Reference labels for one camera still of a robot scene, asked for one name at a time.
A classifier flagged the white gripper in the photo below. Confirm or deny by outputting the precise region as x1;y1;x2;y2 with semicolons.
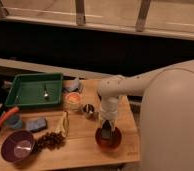
99;112;118;131

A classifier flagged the black eraser block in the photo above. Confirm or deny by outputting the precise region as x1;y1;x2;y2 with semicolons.
101;129;111;140

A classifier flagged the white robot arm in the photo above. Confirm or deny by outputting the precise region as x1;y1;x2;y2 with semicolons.
97;60;194;171

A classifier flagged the red bowl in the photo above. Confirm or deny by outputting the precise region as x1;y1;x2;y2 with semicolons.
95;128;122;150

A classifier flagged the purple bowl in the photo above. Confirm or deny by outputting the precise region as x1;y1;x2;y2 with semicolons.
1;130;35;163

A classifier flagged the orange lit candle jar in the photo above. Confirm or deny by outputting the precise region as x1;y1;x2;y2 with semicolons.
65;92;81;111

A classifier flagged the yellow banana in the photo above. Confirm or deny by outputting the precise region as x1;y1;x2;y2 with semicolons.
55;112;69;137

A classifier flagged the blue crumpled cloth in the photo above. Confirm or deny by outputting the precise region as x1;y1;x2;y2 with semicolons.
63;78;83;93

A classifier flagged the dark red grape bunch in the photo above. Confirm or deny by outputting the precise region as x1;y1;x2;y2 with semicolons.
34;132;65;152

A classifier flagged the metal spoon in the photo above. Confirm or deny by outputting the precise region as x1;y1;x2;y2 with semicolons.
43;84;49;99

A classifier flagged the blue sponge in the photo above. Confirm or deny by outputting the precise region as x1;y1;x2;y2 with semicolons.
26;117;47;132

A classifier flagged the green plastic tray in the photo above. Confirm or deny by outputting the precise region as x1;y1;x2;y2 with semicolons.
5;73;63;109

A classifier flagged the blue round cup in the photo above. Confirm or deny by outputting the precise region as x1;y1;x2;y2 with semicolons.
5;115;22;129

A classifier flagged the orange handled tool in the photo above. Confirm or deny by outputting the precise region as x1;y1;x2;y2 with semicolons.
0;106;19;127

